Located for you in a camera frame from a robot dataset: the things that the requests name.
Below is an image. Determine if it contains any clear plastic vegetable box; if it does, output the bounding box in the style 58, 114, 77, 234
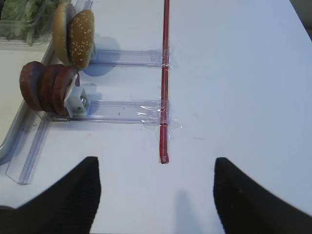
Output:
0, 0, 61, 47

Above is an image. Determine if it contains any clear rail under patties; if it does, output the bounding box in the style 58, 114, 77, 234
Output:
47, 98, 182, 130

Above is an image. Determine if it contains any white pusher block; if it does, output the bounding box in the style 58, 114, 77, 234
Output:
63, 75, 90, 118

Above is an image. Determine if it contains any clear long right guide rail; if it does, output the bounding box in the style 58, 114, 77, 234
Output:
4, 119, 51, 186

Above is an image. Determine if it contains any outer meat patty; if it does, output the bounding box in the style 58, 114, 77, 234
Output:
19, 61, 45, 111

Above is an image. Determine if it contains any sesame bun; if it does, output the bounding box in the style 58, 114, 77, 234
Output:
67, 9, 95, 70
52, 2, 76, 64

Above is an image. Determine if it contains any middle meat patty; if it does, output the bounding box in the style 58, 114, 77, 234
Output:
39, 64, 63, 113

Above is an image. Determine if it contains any metal tray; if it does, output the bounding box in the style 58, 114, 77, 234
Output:
0, 37, 52, 165

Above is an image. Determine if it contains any rear sesame bun top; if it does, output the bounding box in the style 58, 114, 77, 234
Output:
52, 2, 76, 64

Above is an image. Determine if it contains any meat patty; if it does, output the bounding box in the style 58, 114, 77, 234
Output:
52, 66, 80, 115
39, 64, 63, 113
19, 61, 45, 111

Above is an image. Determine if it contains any red strip on table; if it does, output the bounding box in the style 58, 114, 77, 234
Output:
159, 0, 170, 164

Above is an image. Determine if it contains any green lettuce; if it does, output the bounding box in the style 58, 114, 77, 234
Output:
0, 0, 53, 44

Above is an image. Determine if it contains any front sesame bun top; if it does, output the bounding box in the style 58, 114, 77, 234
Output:
67, 9, 95, 70

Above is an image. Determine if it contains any inner meat patty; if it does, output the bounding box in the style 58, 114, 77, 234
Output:
52, 66, 80, 115

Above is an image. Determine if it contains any clear rail under buns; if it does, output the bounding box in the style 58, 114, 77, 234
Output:
89, 49, 171, 68

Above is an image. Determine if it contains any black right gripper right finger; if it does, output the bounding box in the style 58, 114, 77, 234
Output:
213, 157, 312, 234

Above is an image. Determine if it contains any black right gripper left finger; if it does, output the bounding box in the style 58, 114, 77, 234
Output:
0, 156, 101, 234

